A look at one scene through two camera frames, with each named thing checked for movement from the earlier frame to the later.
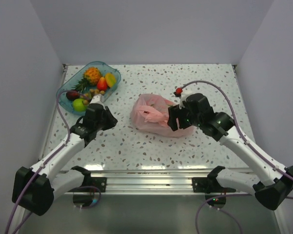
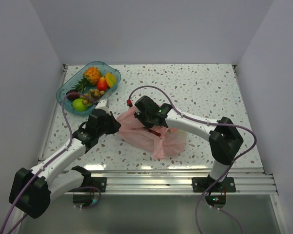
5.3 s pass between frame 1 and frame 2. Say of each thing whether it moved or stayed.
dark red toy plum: stayed
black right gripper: moved
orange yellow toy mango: stayed
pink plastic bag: moved
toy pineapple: stayed
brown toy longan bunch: stayed
